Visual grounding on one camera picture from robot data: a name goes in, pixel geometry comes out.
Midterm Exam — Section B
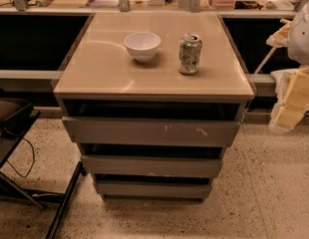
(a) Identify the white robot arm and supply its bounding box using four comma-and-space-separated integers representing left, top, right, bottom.
266, 0, 309, 133

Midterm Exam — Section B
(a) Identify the grey bottom drawer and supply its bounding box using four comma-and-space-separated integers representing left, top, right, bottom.
94, 181, 212, 199

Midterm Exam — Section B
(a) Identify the grey drawer cabinet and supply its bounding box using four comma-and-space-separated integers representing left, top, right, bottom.
52, 11, 256, 204

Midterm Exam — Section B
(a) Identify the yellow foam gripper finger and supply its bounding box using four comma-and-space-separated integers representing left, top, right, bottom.
268, 66, 309, 133
266, 19, 291, 48

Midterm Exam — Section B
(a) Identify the grey drawer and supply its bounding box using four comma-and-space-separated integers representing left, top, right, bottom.
81, 155, 222, 178
94, 181, 212, 199
62, 117, 239, 146

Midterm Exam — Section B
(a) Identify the grey middle drawer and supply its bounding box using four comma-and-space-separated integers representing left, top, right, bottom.
81, 155, 222, 178

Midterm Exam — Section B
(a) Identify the black metal stand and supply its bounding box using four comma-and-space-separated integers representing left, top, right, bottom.
0, 91, 85, 239

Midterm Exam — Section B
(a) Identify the grey top drawer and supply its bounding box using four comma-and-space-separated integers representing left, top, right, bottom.
62, 117, 239, 146

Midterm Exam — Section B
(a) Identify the white ceramic bowl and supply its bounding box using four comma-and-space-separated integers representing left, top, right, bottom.
124, 32, 161, 62

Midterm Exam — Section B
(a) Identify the crushed silver soda can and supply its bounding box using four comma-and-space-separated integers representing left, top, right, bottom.
179, 33, 202, 75

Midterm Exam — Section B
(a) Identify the black cable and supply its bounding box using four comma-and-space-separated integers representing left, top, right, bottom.
1, 129, 36, 179

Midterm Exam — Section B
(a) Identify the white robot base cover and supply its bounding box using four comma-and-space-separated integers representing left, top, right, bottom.
270, 69, 297, 84

